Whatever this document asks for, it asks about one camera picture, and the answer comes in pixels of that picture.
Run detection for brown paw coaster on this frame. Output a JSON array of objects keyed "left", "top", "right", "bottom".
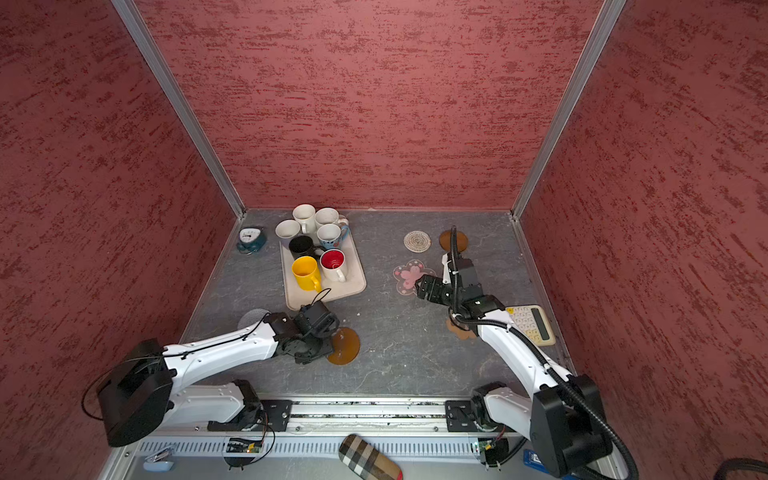
[{"left": 446, "top": 319, "right": 477, "bottom": 340}]

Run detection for brown wooden round coaster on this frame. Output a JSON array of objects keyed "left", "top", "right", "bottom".
[{"left": 327, "top": 327, "right": 360, "bottom": 366}]

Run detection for pink flower coaster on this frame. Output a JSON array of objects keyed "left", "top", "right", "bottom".
[{"left": 393, "top": 259, "right": 436, "bottom": 296}]

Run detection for dark brown round coaster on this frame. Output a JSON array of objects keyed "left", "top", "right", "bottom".
[{"left": 439, "top": 230, "right": 469, "bottom": 252}]

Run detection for white woven round coaster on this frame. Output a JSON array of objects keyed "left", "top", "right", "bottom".
[{"left": 403, "top": 230, "right": 432, "bottom": 253}]

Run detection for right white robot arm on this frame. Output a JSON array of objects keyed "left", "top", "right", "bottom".
[{"left": 416, "top": 253, "right": 614, "bottom": 479}]

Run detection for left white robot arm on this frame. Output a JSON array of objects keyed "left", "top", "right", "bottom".
[{"left": 96, "top": 300, "right": 340, "bottom": 447}]

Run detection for grey woven round coaster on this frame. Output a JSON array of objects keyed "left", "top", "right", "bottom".
[{"left": 237, "top": 308, "right": 270, "bottom": 330}]

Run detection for cream calculator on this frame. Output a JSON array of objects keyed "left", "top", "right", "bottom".
[{"left": 506, "top": 305, "right": 556, "bottom": 347}]

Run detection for yellow mug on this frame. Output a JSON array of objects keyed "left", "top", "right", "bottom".
[{"left": 291, "top": 256, "right": 323, "bottom": 292}]

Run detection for beige serving tray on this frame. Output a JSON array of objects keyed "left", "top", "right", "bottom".
[{"left": 280, "top": 235, "right": 367, "bottom": 311}]

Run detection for white mug red inside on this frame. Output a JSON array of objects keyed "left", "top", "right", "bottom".
[{"left": 320, "top": 249, "right": 348, "bottom": 283}]

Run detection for black mug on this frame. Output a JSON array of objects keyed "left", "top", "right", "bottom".
[{"left": 288, "top": 235, "right": 326, "bottom": 259}]

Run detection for light blue floral mug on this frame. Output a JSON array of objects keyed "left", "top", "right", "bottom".
[{"left": 316, "top": 223, "right": 349, "bottom": 250}]

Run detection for white mug back left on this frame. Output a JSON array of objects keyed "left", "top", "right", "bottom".
[{"left": 275, "top": 219, "right": 302, "bottom": 249}]

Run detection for white mug back right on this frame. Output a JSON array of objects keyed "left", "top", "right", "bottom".
[{"left": 315, "top": 207, "right": 349, "bottom": 228}]

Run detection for white mug back middle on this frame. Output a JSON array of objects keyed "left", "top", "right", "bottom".
[{"left": 292, "top": 204, "right": 317, "bottom": 235}]

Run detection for plaid case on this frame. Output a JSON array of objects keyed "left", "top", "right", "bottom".
[{"left": 338, "top": 434, "right": 404, "bottom": 480}]

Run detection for blue tool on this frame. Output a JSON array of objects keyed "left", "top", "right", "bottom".
[{"left": 523, "top": 449, "right": 541, "bottom": 471}]

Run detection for small stapler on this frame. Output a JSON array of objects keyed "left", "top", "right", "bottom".
[{"left": 142, "top": 447, "right": 175, "bottom": 473}]

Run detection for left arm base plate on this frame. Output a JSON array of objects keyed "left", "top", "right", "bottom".
[{"left": 207, "top": 400, "right": 293, "bottom": 432}]

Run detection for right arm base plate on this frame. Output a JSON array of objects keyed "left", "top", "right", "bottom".
[{"left": 444, "top": 400, "right": 479, "bottom": 433}]

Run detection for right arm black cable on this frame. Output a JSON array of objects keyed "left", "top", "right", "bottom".
[{"left": 448, "top": 225, "right": 641, "bottom": 480}]

